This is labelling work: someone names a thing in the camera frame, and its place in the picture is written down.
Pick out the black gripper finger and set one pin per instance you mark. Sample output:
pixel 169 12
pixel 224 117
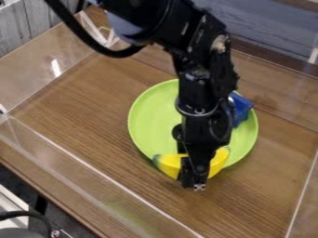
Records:
pixel 195 168

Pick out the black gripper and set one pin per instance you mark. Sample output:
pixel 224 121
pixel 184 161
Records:
pixel 205 84

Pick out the yellow toy banana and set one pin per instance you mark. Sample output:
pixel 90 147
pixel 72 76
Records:
pixel 168 163

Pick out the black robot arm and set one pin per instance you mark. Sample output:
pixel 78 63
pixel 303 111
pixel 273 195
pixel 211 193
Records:
pixel 196 40

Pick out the green round plate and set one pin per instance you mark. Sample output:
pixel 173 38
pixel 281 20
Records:
pixel 152 118

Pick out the blue plastic block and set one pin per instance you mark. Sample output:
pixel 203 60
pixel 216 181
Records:
pixel 243 106

